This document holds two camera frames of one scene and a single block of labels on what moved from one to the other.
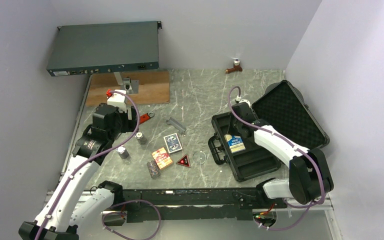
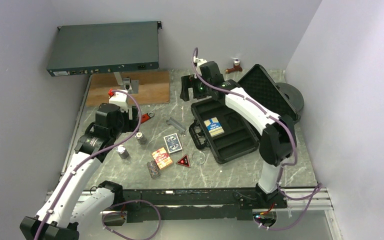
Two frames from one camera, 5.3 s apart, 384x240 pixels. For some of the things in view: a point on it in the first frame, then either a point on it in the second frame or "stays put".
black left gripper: [130, 125] stays put
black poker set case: [281, 108] → [226, 137]
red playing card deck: [162, 158] stays put
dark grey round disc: [271, 86] → [293, 94]
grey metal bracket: [180, 129] stays put
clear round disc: [199, 157] stays put
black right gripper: [233, 118] → [189, 82]
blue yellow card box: [235, 142] → [214, 126]
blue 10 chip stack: [140, 137] stays put
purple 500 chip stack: [122, 152] stays put
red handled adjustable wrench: [145, 117] stays put
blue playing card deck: [172, 143] stays put
